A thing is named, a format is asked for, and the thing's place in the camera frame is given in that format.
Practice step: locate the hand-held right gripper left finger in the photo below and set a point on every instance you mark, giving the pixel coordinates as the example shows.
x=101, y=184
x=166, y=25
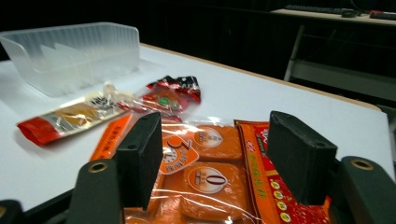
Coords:
x=140, y=155

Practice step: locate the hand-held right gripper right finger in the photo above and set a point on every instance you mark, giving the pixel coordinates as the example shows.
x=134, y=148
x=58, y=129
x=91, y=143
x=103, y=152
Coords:
x=299, y=158

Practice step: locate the orange snack packet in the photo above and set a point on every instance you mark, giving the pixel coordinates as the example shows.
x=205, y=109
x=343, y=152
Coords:
x=211, y=183

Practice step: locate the red and black snack packet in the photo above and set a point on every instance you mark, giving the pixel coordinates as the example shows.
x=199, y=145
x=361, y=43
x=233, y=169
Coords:
x=183, y=87

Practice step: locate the clear plastic bin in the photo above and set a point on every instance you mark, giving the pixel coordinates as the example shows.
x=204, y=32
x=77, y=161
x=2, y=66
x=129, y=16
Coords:
x=77, y=56

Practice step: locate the clear snack packet red end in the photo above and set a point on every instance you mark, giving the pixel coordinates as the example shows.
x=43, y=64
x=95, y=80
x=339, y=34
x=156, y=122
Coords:
x=71, y=116

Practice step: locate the grey metal stand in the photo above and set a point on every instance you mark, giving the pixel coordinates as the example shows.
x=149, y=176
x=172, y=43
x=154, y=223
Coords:
x=339, y=74

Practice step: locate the wooden desk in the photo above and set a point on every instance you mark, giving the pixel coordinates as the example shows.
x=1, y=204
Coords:
x=327, y=17

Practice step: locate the black keyboard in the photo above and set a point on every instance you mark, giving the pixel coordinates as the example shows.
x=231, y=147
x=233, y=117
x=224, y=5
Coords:
x=311, y=9

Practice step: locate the black computer mouse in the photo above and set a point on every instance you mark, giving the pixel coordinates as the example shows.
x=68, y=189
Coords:
x=349, y=13

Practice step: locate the red and black device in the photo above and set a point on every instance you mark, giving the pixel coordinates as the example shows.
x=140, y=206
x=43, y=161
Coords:
x=383, y=15

